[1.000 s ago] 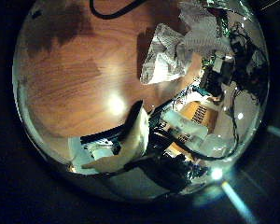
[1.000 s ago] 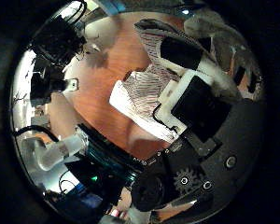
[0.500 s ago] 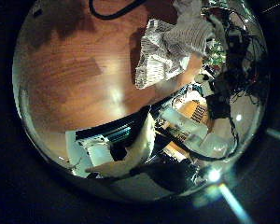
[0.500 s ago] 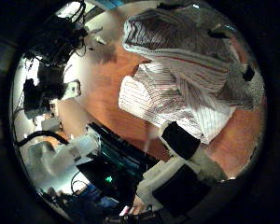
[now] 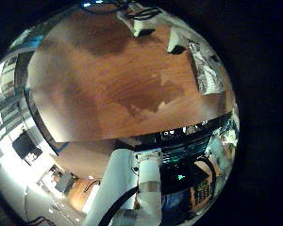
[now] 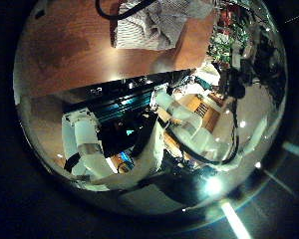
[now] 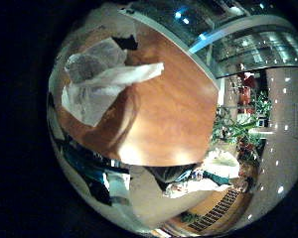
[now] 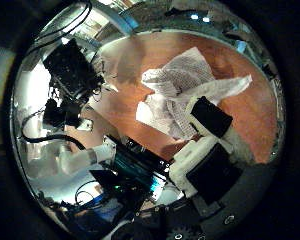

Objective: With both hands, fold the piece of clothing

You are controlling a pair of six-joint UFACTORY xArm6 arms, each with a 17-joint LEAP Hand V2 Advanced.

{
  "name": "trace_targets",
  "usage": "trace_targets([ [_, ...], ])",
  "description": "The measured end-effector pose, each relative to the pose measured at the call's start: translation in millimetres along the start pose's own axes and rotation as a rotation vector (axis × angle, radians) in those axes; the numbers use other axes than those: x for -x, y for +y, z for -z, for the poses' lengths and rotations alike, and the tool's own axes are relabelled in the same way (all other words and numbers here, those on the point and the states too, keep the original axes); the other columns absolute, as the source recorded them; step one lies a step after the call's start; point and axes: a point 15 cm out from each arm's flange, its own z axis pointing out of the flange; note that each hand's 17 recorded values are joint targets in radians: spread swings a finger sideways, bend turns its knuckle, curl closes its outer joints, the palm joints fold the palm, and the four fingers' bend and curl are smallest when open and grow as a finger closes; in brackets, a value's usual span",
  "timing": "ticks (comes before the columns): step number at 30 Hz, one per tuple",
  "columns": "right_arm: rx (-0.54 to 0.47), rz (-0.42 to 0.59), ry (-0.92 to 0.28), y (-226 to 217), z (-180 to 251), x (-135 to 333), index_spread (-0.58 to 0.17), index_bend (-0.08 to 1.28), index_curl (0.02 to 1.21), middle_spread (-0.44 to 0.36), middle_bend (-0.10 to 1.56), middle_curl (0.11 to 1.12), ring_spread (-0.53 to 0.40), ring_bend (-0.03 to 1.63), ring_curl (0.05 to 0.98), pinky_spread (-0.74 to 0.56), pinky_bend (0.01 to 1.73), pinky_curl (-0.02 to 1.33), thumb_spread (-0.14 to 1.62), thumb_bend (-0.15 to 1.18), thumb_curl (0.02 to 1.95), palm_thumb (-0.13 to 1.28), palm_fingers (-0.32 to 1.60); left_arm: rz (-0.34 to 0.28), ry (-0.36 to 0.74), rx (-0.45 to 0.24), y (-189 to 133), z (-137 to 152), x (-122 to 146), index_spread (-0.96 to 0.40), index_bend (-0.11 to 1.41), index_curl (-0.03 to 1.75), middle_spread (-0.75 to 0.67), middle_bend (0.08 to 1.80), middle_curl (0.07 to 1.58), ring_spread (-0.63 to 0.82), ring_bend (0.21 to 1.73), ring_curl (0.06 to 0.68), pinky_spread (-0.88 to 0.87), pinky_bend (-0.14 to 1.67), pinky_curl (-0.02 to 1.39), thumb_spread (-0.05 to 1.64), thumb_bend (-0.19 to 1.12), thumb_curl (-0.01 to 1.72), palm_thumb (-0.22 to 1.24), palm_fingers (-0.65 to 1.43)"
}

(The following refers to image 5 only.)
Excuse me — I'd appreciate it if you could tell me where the white red-striped cloth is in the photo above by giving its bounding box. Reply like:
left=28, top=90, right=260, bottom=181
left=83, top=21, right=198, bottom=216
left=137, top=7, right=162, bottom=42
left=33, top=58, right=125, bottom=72
left=187, top=40, right=225, bottom=97

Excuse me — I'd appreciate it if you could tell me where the black slatted panel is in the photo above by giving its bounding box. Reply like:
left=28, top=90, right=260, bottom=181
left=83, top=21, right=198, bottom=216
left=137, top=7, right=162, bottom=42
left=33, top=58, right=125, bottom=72
left=191, top=180, right=211, bottom=205

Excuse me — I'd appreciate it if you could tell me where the gray chair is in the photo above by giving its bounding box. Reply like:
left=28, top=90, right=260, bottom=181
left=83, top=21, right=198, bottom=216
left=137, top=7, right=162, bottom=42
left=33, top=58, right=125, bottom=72
left=55, top=172, right=75, bottom=195

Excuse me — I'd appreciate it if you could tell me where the dark monitor screen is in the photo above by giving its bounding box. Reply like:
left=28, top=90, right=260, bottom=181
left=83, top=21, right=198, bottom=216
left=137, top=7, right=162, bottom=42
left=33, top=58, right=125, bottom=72
left=11, top=130, right=43, bottom=166

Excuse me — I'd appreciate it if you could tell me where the black looped hand cable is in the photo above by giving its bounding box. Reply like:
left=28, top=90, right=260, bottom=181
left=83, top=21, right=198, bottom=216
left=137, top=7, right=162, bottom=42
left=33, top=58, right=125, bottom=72
left=125, top=7, right=163, bottom=21

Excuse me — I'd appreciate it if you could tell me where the thin black cable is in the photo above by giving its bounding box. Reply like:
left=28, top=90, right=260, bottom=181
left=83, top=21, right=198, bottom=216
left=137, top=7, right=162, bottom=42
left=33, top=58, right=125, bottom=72
left=79, top=0, right=130, bottom=15

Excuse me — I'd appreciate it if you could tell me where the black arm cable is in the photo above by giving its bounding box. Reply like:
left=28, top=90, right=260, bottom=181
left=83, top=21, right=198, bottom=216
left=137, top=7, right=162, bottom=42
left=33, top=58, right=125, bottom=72
left=194, top=154, right=218, bottom=190
left=97, top=186, right=140, bottom=226

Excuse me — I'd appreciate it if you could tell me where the black floor cable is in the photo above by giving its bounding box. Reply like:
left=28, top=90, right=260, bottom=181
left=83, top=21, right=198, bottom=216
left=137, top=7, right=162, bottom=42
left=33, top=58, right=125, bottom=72
left=25, top=215, right=55, bottom=226

